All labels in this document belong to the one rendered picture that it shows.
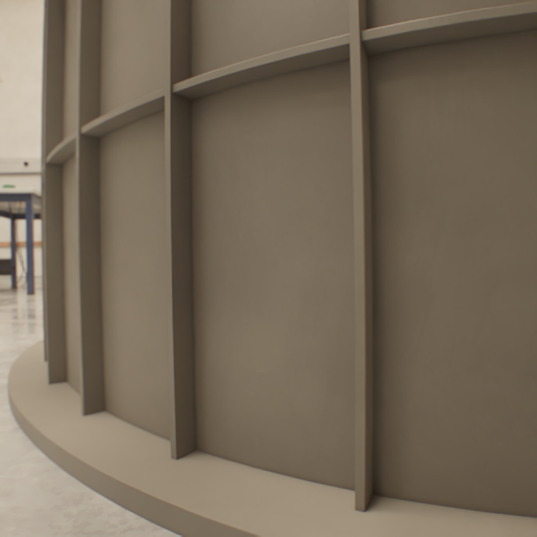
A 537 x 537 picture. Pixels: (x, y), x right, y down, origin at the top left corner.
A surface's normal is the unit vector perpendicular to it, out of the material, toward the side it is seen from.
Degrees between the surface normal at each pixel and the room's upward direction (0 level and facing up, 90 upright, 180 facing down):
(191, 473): 0
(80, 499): 0
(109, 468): 0
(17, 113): 90
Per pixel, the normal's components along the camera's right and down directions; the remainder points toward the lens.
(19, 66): 0.08, 0.01
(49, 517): -0.01, -1.00
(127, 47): -0.66, 0.02
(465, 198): -0.37, 0.01
